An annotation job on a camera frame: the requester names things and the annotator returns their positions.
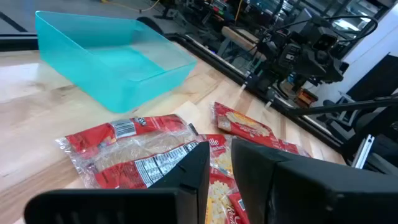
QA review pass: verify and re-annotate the teal plastic basket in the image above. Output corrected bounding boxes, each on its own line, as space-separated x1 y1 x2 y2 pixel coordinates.
34 11 198 114

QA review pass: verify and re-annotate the red popcorn bag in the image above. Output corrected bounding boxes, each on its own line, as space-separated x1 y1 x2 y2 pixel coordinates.
198 133 251 224
210 101 312 158
55 113 200 190

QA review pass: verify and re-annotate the black monitor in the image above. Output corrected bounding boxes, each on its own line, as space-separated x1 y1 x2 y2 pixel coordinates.
345 53 398 102

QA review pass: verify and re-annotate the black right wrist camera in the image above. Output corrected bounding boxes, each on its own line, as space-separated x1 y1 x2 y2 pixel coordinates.
310 30 340 54

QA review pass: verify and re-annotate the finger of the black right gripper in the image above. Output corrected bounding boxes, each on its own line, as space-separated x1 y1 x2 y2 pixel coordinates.
263 83 282 110
241 72 265 93

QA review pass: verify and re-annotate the black metal bar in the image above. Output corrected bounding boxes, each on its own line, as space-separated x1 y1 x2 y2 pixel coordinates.
288 95 398 118

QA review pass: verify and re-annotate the wooden bench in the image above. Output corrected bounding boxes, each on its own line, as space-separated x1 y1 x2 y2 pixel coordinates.
221 26 268 62

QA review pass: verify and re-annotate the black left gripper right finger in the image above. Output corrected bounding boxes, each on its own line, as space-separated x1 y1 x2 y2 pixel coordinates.
231 138 398 224

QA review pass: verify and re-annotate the silver aluminium extrusion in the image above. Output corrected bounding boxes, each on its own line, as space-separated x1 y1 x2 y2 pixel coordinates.
351 134 375 170

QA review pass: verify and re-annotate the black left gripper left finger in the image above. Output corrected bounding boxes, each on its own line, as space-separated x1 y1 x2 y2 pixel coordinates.
23 141 211 224

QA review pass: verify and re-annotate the yellow cable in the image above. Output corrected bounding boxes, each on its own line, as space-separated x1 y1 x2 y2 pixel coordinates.
99 0 161 14

